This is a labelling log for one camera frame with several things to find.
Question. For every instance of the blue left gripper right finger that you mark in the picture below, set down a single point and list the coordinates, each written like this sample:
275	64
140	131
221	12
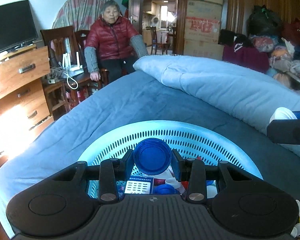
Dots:
178	166

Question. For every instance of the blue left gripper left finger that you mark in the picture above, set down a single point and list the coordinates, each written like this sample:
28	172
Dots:
128	164

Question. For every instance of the white bottle cap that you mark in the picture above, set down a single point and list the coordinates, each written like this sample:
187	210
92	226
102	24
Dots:
283	113

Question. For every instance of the blue bottle cap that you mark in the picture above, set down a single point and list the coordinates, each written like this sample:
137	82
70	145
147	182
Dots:
152	156

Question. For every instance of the blue white medicine box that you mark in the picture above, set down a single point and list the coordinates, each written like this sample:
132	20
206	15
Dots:
139	185

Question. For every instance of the blue plastic basket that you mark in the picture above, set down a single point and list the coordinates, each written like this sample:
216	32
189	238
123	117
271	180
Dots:
191	141

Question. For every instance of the light blue folded duvet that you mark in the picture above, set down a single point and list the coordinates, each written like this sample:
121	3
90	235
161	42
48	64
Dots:
245	94

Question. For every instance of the dark blue bed sheet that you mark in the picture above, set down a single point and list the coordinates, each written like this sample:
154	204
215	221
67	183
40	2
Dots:
133	98

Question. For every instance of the pile of clothes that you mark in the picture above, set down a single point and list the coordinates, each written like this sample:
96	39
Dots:
271	47

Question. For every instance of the wooden chair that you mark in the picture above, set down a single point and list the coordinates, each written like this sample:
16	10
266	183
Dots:
66	58

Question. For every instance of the woman in red jacket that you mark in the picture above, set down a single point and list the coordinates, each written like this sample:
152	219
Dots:
113	44

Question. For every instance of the wooden drawer cabinet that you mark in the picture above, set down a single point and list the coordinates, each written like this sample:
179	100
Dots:
24	113

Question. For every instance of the stacked cardboard boxes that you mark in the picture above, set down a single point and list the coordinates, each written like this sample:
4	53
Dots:
203	21

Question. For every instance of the black television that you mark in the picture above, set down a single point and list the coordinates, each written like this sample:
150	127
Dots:
16	25

